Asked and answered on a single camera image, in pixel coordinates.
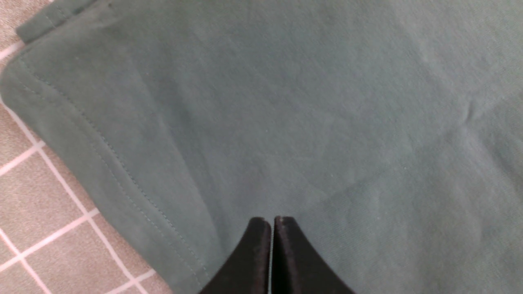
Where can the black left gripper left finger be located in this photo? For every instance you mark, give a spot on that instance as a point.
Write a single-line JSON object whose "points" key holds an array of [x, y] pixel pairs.
{"points": [[246, 269]]}

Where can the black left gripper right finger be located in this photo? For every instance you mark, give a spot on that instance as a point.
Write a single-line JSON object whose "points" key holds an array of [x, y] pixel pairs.
{"points": [[297, 268]]}

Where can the green long-sleeved shirt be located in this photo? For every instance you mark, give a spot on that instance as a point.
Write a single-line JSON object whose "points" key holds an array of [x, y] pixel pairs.
{"points": [[391, 130]]}

